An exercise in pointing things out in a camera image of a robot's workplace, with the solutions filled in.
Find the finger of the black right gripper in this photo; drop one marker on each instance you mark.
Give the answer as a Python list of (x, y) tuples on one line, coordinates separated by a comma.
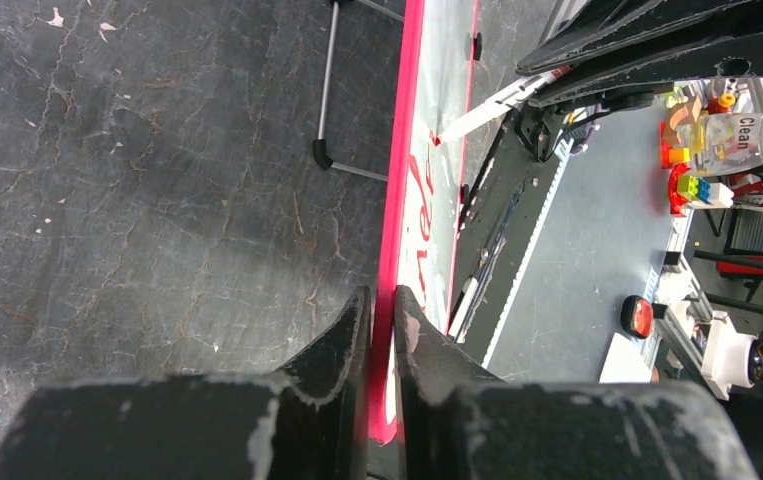
[(621, 44)]

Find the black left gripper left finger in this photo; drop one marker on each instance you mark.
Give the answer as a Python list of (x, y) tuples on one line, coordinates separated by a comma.
[(307, 419)]

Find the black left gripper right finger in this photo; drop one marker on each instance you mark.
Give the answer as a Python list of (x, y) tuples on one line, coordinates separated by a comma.
[(456, 420)]

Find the red whiteboard marker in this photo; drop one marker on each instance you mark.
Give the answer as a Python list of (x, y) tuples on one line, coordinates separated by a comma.
[(498, 104)]

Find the pink-framed whiteboard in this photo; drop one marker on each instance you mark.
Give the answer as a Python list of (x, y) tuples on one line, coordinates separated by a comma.
[(423, 193)]

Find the clear cleaner spray bottle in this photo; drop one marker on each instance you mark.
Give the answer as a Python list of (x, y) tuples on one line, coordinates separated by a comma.
[(727, 143)]

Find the colourful toy blocks pile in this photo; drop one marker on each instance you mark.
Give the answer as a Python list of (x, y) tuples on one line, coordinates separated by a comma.
[(686, 191)]

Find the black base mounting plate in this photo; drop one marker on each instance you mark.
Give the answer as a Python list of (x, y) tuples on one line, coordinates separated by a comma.
[(540, 132)]

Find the red emergency stop button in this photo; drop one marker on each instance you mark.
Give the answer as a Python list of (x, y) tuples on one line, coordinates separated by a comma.
[(638, 315)]

